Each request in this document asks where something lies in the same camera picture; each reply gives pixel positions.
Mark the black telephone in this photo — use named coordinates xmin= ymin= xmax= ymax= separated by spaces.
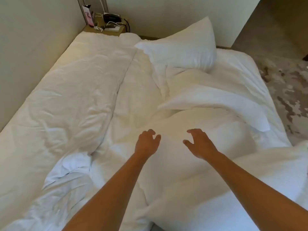
xmin=103 ymin=12 xmax=122 ymax=22

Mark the grey wall panel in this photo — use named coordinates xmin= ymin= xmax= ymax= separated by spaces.
xmin=76 ymin=0 xmax=109 ymax=22

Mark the person's right forearm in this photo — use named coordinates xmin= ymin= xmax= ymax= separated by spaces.
xmin=204 ymin=151 xmax=308 ymax=231

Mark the person's left hand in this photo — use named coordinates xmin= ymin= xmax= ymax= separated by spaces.
xmin=134 ymin=129 xmax=161 ymax=159

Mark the person's right hand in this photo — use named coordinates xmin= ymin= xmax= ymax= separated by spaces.
xmin=183 ymin=128 xmax=218 ymax=161

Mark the person's left forearm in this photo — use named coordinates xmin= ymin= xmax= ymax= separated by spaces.
xmin=62 ymin=151 xmax=154 ymax=231

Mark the white duvet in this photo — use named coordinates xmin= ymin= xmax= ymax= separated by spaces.
xmin=0 ymin=32 xmax=308 ymax=231
xmin=0 ymin=31 xmax=308 ymax=231

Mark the pink box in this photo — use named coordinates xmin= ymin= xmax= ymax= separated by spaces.
xmin=82 ymin=4 xmax=95 ymax=27

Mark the wooden nightstand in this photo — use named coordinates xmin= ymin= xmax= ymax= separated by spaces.
xmin=83 ymin=19 xmax=127 ymax=36

